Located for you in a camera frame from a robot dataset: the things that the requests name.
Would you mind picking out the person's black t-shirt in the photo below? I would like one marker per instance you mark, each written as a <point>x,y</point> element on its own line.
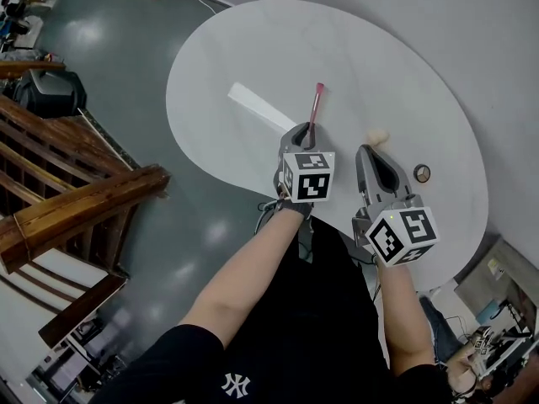
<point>303,360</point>

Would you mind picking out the person's black trousers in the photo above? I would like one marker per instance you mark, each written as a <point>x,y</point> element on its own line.
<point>324,267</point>

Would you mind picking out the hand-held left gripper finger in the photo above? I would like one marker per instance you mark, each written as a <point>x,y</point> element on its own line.
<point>286,141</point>
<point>320,146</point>

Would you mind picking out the person's right forearm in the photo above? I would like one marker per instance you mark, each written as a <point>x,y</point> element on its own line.
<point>404,322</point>

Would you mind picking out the brown wooden stair railing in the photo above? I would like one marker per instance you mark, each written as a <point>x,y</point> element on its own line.
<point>84,200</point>

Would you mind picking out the white kidney-shaped table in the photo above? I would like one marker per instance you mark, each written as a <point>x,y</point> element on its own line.
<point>273,36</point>

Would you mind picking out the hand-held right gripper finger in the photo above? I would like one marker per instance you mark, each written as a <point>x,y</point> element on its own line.
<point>403,181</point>
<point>367,179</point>

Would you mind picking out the yellow white paper label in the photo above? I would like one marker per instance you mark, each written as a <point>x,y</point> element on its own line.
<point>496,269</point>

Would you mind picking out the blue plastic bin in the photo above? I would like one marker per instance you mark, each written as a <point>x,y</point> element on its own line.
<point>488,310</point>

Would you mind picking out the beige makeup sponge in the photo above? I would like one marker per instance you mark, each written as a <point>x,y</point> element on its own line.
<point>377,135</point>

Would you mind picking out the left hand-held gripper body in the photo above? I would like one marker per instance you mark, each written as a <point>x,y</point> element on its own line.
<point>307,179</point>

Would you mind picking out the pink lip gloss tube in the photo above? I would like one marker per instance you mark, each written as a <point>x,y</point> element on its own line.
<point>316,103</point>

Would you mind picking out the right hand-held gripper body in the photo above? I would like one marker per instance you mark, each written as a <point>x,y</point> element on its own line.
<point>400,234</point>

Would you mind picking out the person's left forearm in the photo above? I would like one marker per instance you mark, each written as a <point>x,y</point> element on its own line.
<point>240,284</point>

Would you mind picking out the black bag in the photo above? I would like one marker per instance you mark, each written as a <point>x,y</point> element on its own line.
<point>50,95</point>

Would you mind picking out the small round metal tin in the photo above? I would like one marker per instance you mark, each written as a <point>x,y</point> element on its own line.
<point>422,173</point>

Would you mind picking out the grey wooden cabinet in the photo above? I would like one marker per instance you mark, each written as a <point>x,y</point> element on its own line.
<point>476,293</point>

